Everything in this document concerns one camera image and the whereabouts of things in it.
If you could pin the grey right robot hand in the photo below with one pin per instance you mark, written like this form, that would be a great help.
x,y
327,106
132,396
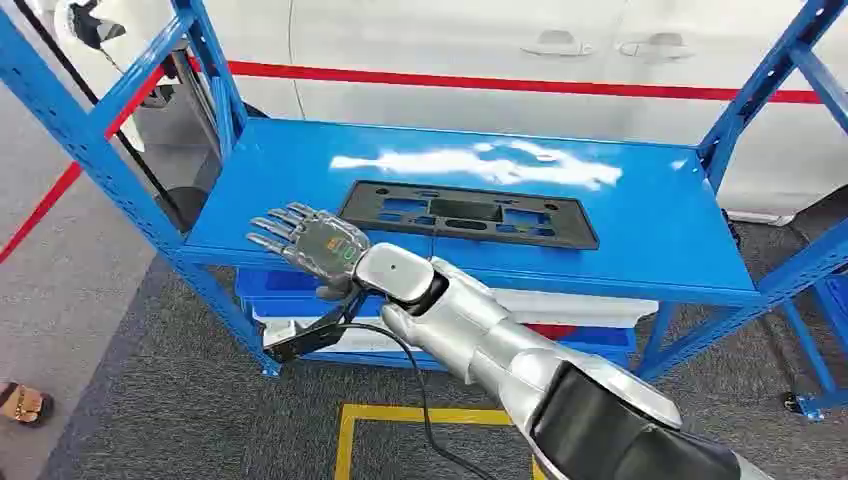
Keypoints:
x,y
324,248

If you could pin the black plastic plate frame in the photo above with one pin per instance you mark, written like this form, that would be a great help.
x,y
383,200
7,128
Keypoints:
x,y
570,233

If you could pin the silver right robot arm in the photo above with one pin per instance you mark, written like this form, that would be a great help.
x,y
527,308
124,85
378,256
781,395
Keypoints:
x,y
464,318

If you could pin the blue plastic crate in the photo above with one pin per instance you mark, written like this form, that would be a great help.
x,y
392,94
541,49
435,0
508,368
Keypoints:
x,y
596,341
278,285

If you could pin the blue metal shelf rack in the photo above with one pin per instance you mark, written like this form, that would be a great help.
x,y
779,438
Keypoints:
x,y
298,185

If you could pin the white car with red stripe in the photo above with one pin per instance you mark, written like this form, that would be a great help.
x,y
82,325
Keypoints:
x,y
464,40

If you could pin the person's foot in sandal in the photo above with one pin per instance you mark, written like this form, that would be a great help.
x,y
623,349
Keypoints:
x,y
26,404

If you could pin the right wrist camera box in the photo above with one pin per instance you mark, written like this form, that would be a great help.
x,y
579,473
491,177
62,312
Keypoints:
x,y
298,341

